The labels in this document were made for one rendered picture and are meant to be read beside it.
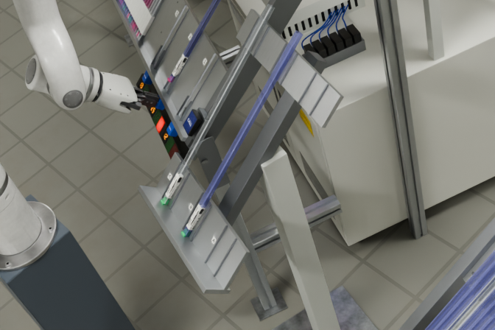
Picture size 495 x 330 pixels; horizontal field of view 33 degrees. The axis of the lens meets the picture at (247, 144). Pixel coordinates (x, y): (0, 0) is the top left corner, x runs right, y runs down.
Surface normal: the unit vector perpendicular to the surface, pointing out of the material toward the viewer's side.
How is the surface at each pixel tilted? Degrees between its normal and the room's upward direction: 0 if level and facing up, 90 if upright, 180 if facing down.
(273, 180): 90
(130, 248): 0
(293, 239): 90
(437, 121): 90
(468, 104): 90
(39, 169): 0
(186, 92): 44
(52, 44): 36
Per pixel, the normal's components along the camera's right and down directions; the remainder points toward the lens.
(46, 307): 0.66, 0.44
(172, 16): -0.80, -0.18
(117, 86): 0.52, -0.71
